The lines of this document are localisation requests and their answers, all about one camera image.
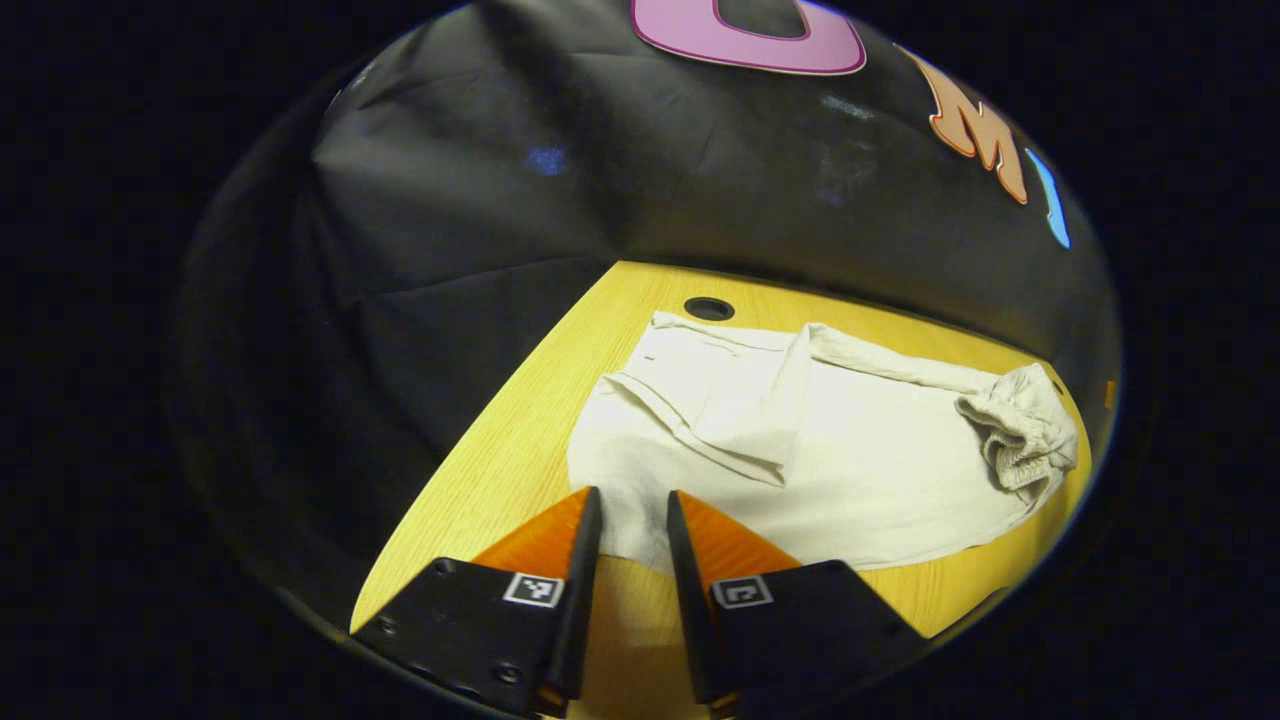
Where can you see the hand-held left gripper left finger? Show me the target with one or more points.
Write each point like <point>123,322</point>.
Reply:
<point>578,600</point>

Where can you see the black backdrop cloth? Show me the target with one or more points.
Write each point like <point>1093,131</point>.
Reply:
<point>480,220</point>

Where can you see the white jeans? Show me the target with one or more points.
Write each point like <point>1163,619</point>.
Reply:
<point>880,470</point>

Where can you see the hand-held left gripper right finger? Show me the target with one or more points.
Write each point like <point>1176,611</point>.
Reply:
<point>685,600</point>

